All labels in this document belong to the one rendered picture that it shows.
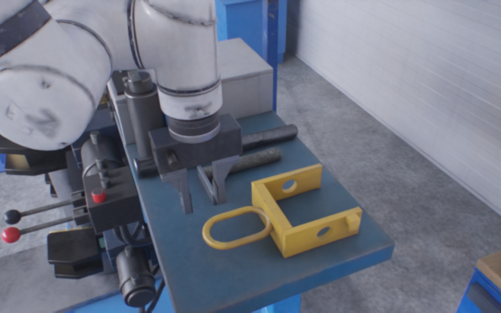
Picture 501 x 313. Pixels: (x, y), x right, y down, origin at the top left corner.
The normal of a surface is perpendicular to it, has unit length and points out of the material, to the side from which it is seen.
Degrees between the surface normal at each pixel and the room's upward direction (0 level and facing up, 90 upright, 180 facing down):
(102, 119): 0
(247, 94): 90
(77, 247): 0
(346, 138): 0
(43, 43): 63
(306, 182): 90
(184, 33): 89
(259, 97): 90
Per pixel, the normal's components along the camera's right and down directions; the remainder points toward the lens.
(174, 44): 0.06, 0.60
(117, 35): 0.08, 0.29
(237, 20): 0.39, 0.55
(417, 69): -0.92, 0.25
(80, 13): 0.30, -0.75
